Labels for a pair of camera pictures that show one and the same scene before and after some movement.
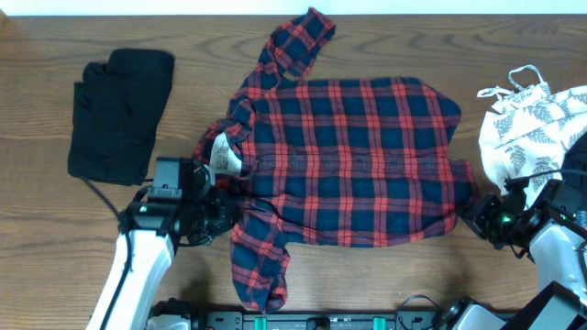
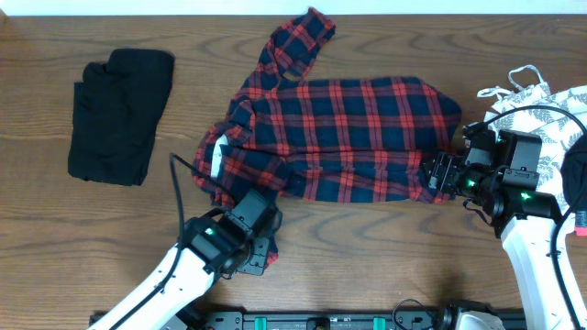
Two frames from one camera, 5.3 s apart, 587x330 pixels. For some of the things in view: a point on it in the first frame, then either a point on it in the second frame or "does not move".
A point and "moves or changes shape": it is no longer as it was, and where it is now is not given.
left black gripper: [226, 214] -> [259, 267]
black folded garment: [116, 113] does not move
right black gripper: [478, 214] -> [445, 171]
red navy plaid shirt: [313, 161] moves or changes shape
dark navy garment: [575, 159] does not move
